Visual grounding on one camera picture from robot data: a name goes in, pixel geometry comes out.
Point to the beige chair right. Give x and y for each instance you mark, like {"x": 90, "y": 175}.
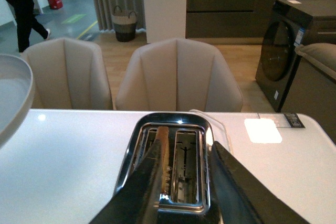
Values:
{"x": 178, "y": 75}

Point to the dark front-load washing machine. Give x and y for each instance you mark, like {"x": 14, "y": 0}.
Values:
{"x": 292, "y": 23}

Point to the grey sofa armrest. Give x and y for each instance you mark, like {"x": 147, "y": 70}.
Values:
{"x": 312, "y": 91}

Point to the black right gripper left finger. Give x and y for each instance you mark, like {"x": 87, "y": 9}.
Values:
{"x": 134, "y": 203}

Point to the beige chair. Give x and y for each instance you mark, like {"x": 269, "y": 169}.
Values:
{"x": 178, "y": 75}
{"x": 69, "y": 74}

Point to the white round plate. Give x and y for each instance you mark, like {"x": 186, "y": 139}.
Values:
{"x": 17, "y": 94}

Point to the white pillar cabinet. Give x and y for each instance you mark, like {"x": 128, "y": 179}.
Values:
{"x": 164, "y": 19}

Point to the woven laundry basket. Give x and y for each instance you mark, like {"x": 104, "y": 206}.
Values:
{"x": 124, "y": 23}

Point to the black white label card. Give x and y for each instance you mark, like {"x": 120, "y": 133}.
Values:
{"x": 284, "y": 120}

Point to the walking person dark trousers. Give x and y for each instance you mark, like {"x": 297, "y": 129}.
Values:
{"x": 26, "y": 22}

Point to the cream chrome two-slot toaster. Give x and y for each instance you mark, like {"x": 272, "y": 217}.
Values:
{"x": 188, "y": 196}

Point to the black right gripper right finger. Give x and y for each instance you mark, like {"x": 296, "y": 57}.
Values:
{"x": 241, "y": 197}

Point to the brown bread slice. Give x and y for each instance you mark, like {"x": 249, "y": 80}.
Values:
{"x": 165, "y": 155}

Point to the beige chair left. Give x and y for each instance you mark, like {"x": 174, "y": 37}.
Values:
{"x": 69, "y": 74}

